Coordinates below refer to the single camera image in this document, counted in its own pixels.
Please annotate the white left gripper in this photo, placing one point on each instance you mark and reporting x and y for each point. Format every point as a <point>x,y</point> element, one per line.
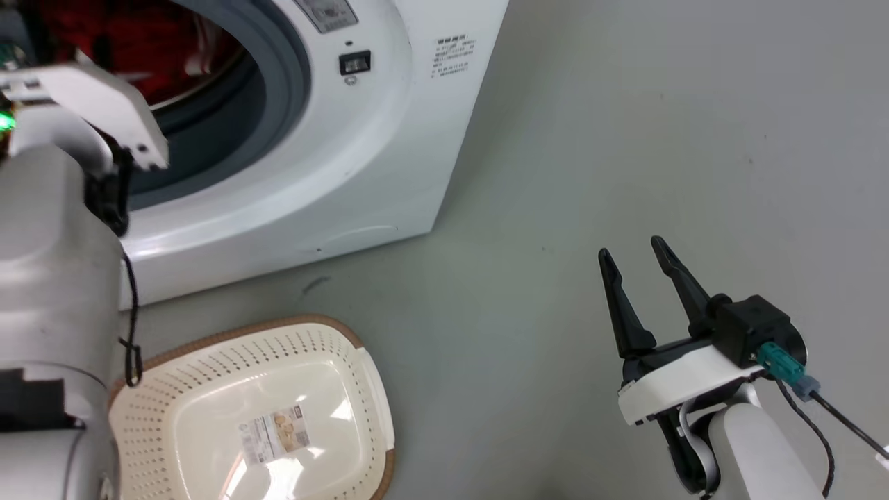
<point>104,104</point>

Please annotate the cream perforated laundry basket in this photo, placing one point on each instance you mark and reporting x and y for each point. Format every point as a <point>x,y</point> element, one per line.
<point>208,375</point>

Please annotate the grey rating label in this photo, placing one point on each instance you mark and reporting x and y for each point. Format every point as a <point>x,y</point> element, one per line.
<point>326,14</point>

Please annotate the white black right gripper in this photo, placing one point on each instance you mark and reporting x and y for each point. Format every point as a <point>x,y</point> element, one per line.
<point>687,378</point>

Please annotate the red clothes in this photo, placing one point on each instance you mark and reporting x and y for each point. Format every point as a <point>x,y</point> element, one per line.
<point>139,42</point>

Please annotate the printed text warning sticker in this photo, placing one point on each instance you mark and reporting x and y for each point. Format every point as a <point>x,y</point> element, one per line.
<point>453,55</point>

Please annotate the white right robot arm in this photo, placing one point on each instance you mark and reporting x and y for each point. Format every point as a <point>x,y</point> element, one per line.
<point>757,451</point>

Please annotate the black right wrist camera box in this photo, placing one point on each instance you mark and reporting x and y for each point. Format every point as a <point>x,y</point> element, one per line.
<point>757,326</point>

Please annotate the grey rubber door seal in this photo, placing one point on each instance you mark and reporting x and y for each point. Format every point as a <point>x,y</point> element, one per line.
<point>286,83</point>

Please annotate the printed basket product sticker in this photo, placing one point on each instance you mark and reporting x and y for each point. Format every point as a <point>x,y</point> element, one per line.
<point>276,434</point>

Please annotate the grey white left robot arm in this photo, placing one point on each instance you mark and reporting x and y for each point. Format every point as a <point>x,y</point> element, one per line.
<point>55,278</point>

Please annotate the white front-load washing machine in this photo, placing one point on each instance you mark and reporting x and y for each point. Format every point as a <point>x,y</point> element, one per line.
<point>389,139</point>

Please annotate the black door latch socket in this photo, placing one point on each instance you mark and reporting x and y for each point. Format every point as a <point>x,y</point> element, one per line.
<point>354,62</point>

